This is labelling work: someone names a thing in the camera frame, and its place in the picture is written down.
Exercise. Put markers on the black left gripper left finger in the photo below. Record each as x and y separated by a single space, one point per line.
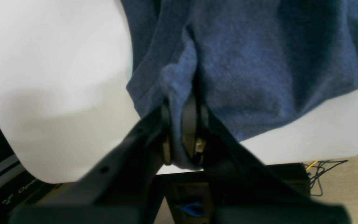
116 189

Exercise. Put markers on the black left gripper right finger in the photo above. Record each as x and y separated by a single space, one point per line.
243 189

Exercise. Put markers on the dark blue T-shirt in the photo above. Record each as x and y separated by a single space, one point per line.
262 64

